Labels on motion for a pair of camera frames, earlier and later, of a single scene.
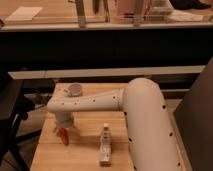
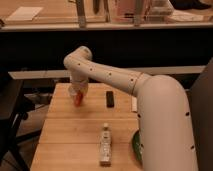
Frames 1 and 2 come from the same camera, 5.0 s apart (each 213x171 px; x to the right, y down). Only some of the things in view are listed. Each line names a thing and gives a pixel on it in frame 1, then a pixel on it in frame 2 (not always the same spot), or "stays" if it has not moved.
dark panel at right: [194, 121] stays
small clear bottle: [105, 155] stays
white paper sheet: [24, 13] stays
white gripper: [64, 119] → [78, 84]
